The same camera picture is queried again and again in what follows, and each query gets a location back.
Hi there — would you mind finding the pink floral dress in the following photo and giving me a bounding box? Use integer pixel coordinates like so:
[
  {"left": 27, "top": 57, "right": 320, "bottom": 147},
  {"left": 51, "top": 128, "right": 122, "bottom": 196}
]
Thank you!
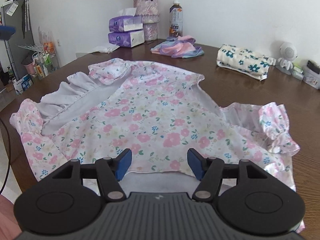
[{"left": 10, "top": 58, "right": 306, "bottom": 233}]

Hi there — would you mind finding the blue white carton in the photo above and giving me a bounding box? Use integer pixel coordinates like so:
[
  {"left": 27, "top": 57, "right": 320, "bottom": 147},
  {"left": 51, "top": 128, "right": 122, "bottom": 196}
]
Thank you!
[{"left": 12, "top": 75, "right": 33, "bottom": 95}]

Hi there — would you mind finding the white robot-shaped speaker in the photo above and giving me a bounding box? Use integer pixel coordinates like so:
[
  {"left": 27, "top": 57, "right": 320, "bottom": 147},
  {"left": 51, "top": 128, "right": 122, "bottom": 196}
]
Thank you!
[{"left": 276, "top": 42, "right": 299, "bottom": 75}]

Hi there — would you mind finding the wire rack with toiletries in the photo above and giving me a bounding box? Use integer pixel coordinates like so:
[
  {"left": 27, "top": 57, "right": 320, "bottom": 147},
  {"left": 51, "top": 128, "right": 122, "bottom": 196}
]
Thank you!
[{"left": 17, "top": 44, "right": 61, "bottom": 78}]

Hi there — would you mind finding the black charger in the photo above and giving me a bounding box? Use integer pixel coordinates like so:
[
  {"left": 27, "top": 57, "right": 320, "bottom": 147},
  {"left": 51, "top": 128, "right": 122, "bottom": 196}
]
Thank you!
[{"left": 307, "top": 60, "right": 320, "bottom": 74}]

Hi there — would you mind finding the crumpled white paper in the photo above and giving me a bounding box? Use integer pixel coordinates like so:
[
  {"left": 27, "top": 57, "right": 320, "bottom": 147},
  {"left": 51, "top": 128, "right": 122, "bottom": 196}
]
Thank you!
[{"left": 91, "top": 45, "right": 121, "bottom": 54}]

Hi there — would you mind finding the pale purple textured vase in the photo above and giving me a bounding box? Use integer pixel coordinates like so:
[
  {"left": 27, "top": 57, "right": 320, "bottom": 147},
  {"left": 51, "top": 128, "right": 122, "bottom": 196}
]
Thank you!
[{"left": 132, "top": 0, "right": 160, "bottom": 41}]

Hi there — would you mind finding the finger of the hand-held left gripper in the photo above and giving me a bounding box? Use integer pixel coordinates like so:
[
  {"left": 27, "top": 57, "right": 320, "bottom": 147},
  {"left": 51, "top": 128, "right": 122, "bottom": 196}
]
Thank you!
[{"left": 0, "top": 26, "right": 16, "bottom": 40}]

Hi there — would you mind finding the grey refrigerator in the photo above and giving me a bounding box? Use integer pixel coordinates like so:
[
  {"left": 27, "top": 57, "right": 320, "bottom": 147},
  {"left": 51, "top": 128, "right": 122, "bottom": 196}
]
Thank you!
[{"left": 0, "top": 1, "right": 36, "bottom": 82}]

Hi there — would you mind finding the purple tissue pack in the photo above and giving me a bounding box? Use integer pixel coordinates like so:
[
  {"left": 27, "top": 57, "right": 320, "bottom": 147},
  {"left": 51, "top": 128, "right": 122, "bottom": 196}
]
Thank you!
[
  {"left": 109, "top": 8, "right": 144, "bottom": 32},
  {"left": 108, "top": 30, "right": 145, "bottom": 49}
]

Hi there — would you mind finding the clear plastic bag orange print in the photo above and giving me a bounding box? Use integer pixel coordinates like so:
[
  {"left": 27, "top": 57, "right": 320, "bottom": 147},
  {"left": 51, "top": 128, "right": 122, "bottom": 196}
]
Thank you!
[{"left": 37, "top": 26, "right": 54, "bottom": 53}]

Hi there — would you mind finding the folded cream teal-flower cloth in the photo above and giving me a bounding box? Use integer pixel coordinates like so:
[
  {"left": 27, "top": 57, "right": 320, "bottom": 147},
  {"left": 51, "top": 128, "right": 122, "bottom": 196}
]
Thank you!
[{"left": 216, "top": 44, "right": 277, "bottom": 81}]

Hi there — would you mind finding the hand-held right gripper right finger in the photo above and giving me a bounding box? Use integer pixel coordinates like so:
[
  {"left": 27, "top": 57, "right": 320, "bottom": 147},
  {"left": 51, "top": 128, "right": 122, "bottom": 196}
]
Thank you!
[{"left": 187, "top": 148, "right": 269, "bottom": 202}]

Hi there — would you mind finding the pink cup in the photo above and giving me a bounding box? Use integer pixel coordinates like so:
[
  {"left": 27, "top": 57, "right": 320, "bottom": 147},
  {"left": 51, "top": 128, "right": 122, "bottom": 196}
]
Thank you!
[{"left": 24, "top": 60, "right": 36, "bottom": 75}]

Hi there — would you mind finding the plastic tea bottle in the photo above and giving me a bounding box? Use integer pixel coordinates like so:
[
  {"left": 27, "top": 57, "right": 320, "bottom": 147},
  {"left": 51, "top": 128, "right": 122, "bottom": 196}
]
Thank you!
[{"left": 169, "top": 0, "right": 184, "bottom": 38}]

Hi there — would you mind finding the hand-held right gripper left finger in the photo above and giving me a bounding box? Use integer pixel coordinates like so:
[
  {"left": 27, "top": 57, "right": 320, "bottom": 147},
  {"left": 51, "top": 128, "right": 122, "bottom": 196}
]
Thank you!
[{"left": 51, "top": 148, "right": 132, "bottom": 202}]

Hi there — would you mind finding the white plastic box with items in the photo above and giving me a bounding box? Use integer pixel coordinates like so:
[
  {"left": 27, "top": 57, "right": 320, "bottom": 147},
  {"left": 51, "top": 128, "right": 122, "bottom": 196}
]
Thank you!
[{"left": 303, "top": 67, "right": 320, "bottom": 90}]

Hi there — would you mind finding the pastel pink purple cloth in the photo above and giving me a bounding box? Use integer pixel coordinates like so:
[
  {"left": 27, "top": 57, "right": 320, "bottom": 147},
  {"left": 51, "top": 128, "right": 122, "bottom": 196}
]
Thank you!
[{"left": 151, "top": 36, "right": 205, "bottom": 59}]

